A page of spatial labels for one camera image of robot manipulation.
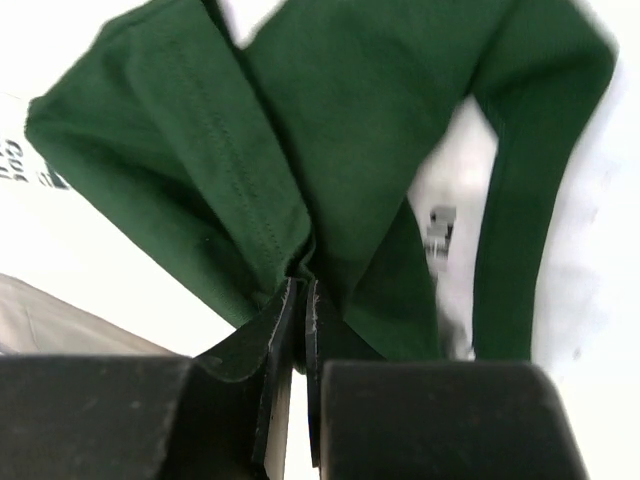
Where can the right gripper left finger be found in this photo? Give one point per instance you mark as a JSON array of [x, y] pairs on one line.
[[232, 420]]

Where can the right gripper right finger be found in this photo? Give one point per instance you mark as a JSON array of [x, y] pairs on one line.
[[326, 337]]

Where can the white and green t-shirt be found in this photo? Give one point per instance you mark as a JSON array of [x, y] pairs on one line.
[[236, 169]]

